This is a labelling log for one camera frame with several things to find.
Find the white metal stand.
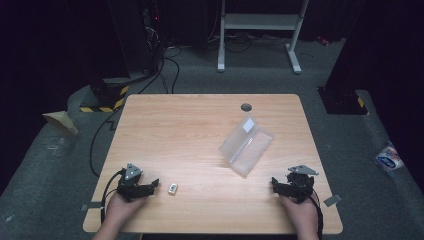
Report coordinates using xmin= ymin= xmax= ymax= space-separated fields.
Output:
xmin=216 ymin=0 xmax=310 ymax=75

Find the grey tape strip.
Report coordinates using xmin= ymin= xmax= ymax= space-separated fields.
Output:
xmin=322 ymin=193 xmax=343 ymax=208
xmin=80 ymin=201 xmax=103 ymax=212

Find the person's left hand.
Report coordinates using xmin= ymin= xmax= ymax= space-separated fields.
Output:
xmin=104 ymin=191 xmax=149 ymax=232

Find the black yellow striped stand base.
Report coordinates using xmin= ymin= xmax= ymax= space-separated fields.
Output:
xmin=317 ymin=85 xmax=371 ymax=116
xmin=79 ymin=77 xmax=130 ymax=114

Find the dark equipment rack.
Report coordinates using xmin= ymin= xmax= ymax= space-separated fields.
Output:
xmin=105 ymin=0 xmax=165 ymax=76

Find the right hand-held gripper cable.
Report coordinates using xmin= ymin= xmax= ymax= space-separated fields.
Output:
xmin=308 ymin=191 xmax=325 ymax=240

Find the beige cardboard piece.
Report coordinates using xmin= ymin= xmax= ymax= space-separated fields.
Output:
xmin=41 ymin=110 xmax=80 ymax=136

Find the left hand-held gripper cable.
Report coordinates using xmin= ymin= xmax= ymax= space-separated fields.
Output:
xmin=99 ymin=169 xmax=126 ymax=225

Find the person's right hand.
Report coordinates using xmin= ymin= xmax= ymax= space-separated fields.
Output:
xmin=279 ymin=194 xmax=320 ymax=234

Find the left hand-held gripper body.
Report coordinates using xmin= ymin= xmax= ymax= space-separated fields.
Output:
xmin=116 ymin=162 xmax=150 ymax=203

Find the clear plastic case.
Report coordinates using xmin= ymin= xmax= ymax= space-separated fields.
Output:
xmin=218 ymin=115 xmax=275 ymax=178

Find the black floor cable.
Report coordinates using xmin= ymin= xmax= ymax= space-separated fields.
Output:
xmin=88 ymin=46 xmax=181 ymax=178

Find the hand-held gripper cable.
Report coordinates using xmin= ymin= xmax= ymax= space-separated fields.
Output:
xmin=308 ymin=191 xmax=325 ymax=240
xmin=99 ymin=169 xmax=126 ymax=225

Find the white blue tissue packet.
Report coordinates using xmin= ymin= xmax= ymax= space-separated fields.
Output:
xmin=374 ymin=142 xmax=406 ymax=173

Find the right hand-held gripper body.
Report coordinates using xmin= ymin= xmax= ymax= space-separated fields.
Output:
xmin=282 ymin=164 xmax=320 ymax=205

